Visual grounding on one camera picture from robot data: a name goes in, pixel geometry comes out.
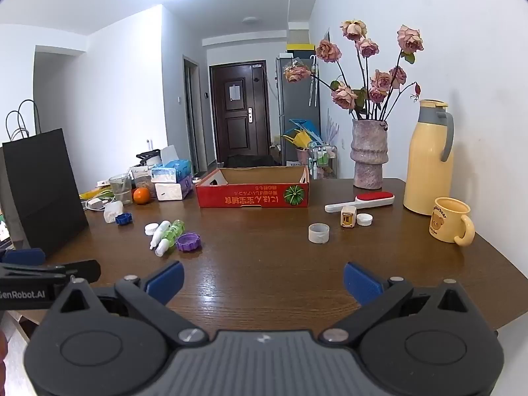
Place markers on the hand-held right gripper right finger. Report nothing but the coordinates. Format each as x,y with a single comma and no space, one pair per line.
361,286

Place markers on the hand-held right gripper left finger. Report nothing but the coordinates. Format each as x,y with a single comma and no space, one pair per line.
166,283

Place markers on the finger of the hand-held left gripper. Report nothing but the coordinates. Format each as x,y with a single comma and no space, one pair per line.
22,256
62,271

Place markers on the green squeeze bottle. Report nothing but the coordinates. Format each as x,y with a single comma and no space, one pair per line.
171,235

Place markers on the white squeeze bottle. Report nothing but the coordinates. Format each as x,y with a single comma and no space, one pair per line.
161,234

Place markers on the grey tape roll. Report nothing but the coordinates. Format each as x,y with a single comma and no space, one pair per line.
319,234

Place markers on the clear cotton swab box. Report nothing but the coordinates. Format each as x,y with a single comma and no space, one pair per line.
112,211

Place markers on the red white lint brush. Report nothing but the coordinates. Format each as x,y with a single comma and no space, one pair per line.
373,199

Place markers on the red cardboard box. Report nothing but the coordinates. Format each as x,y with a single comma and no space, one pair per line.
247,198

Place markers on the purple round lid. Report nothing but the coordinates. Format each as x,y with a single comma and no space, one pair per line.
188,242

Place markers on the white bottle cap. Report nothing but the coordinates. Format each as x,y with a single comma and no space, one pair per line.
151,229
364,219

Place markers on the small yellow toy cube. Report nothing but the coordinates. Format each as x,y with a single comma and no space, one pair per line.
348,219

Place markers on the black paper bag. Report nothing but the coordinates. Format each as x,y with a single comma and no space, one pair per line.
41,189

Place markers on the white charger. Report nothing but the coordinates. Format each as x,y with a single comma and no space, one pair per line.
95,203

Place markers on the blue round lid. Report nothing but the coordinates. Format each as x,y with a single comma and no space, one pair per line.
123,219

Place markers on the orange fruit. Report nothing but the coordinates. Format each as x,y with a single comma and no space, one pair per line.
141,196

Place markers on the purple tissue pack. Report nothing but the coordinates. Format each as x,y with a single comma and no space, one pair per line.
169,192

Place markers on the clear drinking glass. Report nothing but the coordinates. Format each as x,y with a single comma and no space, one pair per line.
120,189

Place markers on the yellow bear mug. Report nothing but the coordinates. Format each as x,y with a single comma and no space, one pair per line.
445,220

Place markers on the clear food container white lid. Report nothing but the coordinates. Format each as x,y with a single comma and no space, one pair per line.
142,179

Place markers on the blue tissue pack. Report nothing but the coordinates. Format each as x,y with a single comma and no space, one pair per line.
173,171

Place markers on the black stand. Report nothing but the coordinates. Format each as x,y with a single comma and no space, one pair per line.
147,157

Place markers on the metal trolley rack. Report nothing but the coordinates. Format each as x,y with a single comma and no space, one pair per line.
324,161

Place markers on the pink textured vase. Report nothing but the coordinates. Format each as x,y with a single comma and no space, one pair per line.
369,152

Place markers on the yellow thermos jug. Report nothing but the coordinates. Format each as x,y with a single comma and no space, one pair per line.
427,165

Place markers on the pink bucket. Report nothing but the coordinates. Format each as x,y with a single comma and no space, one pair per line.
302,156

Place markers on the purple clothes hangers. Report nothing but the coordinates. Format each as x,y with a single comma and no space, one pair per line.
333,128

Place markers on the dark brown door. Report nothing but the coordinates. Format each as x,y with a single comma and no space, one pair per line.
239,119

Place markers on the grey refrigerator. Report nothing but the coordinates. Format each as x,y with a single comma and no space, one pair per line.
297,103

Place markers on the hanging white umbrellas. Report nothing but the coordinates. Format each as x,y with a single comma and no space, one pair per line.
314,82

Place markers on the dried pink rose bouquet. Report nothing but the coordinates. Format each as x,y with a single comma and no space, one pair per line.
369,47

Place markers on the yellow box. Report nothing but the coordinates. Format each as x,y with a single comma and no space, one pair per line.
301,46

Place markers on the ceiling lamp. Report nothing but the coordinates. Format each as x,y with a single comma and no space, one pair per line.
250,19

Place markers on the white wall panel box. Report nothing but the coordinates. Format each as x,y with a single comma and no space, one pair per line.
327,39

